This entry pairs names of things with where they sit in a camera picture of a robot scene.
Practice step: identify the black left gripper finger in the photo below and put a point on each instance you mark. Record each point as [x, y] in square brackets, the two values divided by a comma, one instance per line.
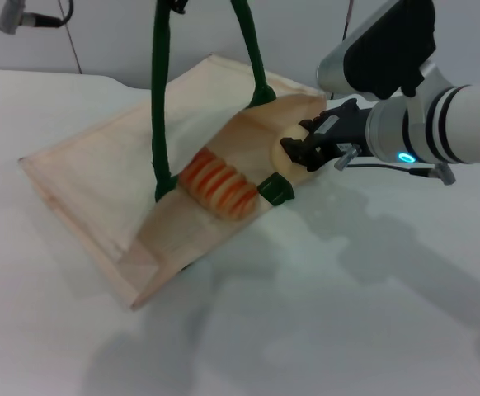
[176, 5]

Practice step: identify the round pale pastry bun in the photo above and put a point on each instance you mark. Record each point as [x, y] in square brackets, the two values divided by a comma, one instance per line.
[283, 165]

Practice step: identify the orange striped long bread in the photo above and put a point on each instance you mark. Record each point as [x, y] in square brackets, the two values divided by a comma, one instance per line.
[219, 189]

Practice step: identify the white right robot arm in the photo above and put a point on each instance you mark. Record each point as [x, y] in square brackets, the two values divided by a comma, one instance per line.
[450, 123]

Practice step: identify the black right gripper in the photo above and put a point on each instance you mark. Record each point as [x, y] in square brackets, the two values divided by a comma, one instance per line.
[347, 128]

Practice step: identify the right wrist camera housing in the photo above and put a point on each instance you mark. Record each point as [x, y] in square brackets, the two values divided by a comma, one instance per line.
[384, 49]

